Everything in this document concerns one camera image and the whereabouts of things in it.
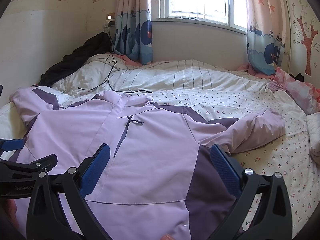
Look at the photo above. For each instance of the left cartoon curtain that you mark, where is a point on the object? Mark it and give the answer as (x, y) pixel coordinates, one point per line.
(133, 36)

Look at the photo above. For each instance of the person's left hand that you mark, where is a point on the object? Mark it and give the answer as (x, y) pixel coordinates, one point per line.
(10, 209)

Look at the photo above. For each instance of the cherry print bed sheet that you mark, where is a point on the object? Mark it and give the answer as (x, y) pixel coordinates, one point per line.
(288, 154)

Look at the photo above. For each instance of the cartoon curtain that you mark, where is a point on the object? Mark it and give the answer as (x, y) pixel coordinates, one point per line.
(133, 36)
(266, 34)

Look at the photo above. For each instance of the right cartoon curtain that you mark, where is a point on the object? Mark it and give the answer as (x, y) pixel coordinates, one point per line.
(266, 34)

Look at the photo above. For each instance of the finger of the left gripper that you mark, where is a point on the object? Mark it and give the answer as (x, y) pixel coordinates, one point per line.
(11, 145)
(18, 180)

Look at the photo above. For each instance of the pink floral pillow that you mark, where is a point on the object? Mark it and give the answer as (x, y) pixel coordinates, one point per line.
(305, 95)

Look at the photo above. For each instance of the tree decorated wardrobe door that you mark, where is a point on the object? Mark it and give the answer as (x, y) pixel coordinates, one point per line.
(304, 40)

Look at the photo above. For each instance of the black garment by wall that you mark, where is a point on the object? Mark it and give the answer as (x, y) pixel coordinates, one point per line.
(98, 44)

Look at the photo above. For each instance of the window with white frame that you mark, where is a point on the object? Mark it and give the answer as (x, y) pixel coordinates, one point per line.
(227, 13)

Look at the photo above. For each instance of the wall power socket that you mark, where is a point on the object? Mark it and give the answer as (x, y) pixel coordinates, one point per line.
(110, 20)

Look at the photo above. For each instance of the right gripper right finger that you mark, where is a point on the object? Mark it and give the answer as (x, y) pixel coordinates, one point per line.
(273, 217)

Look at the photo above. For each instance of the white folded cloth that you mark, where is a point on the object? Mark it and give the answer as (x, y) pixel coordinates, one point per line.
(313, 126)

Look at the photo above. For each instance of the lilac and purple jacket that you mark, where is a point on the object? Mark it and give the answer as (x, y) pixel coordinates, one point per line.
(160, 179)

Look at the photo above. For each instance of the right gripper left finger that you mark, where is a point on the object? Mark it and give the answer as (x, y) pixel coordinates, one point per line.
(46, 218)

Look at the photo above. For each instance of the white striped duvet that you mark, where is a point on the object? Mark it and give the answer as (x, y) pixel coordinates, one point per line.
(109, 72)

